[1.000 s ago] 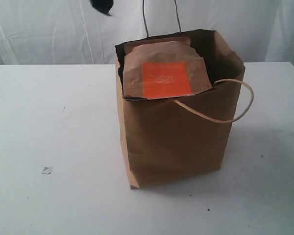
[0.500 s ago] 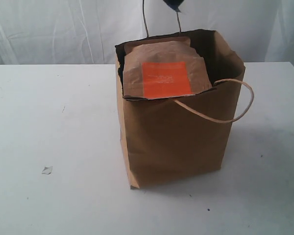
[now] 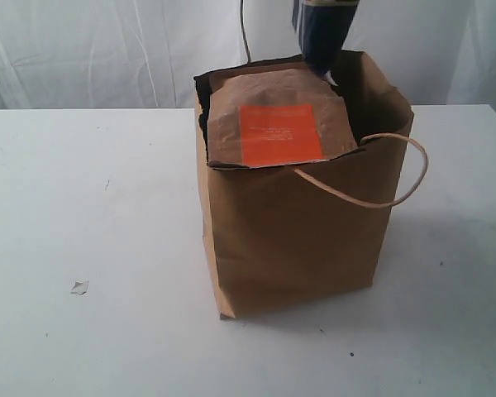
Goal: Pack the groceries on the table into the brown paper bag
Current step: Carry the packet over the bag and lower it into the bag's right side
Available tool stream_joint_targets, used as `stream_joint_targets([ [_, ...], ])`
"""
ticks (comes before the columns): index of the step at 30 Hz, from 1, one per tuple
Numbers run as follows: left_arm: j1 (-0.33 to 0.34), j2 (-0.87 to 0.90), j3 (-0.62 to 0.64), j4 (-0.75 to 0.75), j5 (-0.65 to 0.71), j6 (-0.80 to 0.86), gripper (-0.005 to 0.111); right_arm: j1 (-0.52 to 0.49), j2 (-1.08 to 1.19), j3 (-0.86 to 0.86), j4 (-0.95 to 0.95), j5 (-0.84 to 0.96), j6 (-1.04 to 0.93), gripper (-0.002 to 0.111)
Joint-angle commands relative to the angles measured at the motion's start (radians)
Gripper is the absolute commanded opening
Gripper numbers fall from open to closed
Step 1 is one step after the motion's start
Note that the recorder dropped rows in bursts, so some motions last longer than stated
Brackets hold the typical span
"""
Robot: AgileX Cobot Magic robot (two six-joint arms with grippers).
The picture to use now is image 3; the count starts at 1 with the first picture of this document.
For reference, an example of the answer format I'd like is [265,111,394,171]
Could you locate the brown paper shopping bag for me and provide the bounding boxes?
[194,46,414,318]

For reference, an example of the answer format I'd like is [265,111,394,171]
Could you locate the brown kraft paper pouch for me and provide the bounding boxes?
[207,69,357,169]

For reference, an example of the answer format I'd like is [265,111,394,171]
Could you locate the blue spaghetti pasta packet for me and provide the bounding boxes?
[292,0,359,86]

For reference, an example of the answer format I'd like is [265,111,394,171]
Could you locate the torn clear plastic scrap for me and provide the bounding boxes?
[70,280,89,296]

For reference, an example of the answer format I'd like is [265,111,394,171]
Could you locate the white backdrop curtain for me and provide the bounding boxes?
[0,1,496,108]

